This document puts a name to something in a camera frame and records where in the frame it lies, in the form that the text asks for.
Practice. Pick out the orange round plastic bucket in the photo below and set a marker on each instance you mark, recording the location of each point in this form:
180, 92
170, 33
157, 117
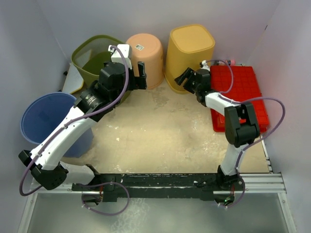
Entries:
148, 49

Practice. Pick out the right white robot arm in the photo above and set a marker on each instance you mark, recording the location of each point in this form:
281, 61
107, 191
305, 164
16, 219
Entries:
241, 124

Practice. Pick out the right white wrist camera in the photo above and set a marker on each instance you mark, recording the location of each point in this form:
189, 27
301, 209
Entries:
204, 65

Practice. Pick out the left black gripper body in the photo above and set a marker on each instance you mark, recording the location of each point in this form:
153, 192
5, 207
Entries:
135, 82

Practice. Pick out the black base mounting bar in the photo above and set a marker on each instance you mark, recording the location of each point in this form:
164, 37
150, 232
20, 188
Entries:
203, 186

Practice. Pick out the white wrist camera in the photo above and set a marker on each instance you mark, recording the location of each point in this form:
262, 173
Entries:
125, 50
204, 65

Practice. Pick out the blue round plastic bucket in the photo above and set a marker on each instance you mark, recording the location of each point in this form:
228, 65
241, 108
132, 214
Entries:
43, 116

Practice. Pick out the small pink capped bottle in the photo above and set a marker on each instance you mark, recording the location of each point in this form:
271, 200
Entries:
226, 62

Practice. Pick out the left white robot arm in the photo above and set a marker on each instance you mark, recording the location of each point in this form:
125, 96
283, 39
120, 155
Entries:
44, 162

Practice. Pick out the red plastic tray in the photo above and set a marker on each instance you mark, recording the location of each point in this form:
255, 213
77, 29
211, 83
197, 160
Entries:
245, 87

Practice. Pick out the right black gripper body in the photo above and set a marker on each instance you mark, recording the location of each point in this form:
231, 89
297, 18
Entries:
196, 88

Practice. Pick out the white yellow-edged board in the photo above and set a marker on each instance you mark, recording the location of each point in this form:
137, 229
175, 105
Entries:
73, 81

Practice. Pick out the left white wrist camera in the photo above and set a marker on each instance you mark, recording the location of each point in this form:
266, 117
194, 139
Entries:
125, 50

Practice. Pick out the green mesh plastic basket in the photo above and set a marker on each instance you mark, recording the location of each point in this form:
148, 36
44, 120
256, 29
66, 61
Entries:
90, 56

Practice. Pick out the yellow mesh plastic basket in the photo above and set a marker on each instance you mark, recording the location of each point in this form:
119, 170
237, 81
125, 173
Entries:
188, 45

